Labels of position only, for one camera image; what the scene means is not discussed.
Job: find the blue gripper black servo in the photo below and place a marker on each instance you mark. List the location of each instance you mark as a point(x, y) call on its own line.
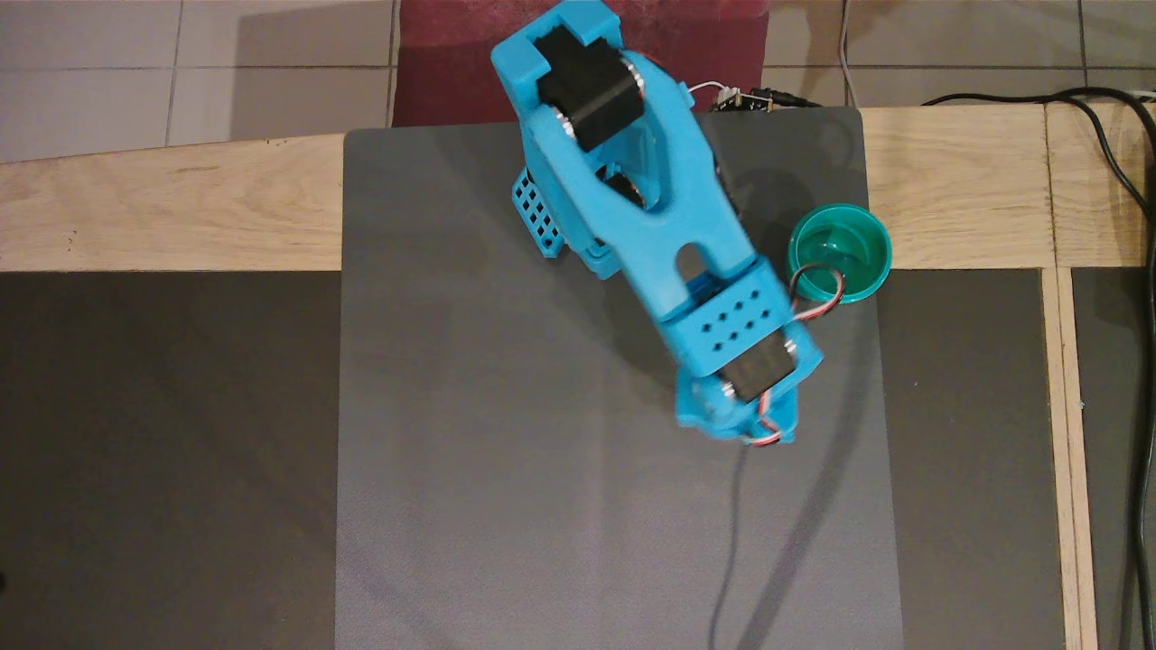
point(722, 421)

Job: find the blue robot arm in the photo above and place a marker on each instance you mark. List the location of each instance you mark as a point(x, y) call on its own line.
point(650, 208)

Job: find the green plastic cup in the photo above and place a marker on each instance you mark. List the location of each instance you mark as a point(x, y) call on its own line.
point(858, 244)

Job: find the grey rubber mat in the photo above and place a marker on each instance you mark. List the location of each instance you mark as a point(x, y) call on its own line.
point(452, 451)

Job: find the black controller board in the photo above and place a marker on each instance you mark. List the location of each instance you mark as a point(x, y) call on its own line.
point(745, 100)

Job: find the black power plug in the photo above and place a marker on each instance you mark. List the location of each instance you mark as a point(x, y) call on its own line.
point(795, 97)

